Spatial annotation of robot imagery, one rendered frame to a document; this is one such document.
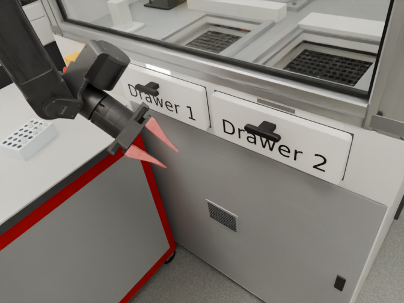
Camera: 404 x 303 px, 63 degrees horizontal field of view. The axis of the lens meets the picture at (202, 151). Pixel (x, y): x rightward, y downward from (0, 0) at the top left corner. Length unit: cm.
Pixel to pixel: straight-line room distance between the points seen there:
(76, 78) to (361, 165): 49
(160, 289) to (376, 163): 108
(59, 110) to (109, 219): 58
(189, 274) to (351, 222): 89
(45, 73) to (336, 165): 49
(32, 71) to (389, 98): 49
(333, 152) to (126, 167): 61
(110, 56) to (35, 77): 12
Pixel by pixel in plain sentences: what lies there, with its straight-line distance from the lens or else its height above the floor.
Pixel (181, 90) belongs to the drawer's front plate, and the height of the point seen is 91.
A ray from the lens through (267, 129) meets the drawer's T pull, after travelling 62.
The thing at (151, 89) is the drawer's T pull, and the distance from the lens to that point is 79.
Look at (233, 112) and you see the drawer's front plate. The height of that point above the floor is 90.
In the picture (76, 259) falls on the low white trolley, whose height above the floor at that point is 48.
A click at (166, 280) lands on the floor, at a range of 150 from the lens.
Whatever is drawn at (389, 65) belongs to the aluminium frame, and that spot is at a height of 106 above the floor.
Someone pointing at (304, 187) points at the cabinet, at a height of 75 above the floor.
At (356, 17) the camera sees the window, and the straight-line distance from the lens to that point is 53.
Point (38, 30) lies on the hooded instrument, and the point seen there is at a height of 87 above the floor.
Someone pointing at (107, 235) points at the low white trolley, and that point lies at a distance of 110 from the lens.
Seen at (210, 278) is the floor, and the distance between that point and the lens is 147.
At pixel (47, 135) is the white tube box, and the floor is 78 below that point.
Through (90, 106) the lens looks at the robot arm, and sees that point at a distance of 57.
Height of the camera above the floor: 130
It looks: 41 degrees down
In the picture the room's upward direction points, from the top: 9 degrees counter-clockwise
